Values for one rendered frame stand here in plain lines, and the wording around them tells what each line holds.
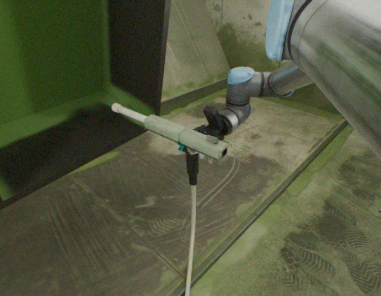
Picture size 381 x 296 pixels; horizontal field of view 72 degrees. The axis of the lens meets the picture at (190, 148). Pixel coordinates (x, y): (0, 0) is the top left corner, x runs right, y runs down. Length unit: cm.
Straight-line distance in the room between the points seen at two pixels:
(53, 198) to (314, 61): 135
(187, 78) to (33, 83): 146
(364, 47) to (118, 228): 112
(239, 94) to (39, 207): 106
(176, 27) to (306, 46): 217
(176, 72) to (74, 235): 151
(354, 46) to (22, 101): 103
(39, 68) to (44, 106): 15
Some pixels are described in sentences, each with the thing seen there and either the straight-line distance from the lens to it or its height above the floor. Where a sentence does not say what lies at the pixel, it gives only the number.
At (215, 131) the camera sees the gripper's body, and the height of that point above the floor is 52.
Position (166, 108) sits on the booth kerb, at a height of 10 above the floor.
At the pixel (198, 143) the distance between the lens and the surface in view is 77.
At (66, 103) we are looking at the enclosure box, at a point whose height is 53.
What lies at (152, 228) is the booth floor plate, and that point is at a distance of 121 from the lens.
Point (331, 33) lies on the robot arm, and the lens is 32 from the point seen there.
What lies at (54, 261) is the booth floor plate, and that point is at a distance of 122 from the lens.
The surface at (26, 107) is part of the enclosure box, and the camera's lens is 114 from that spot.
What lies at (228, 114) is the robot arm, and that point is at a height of 55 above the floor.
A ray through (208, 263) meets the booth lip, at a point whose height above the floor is 4.
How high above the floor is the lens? 95
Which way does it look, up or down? 32 degrees down
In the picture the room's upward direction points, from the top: straight up
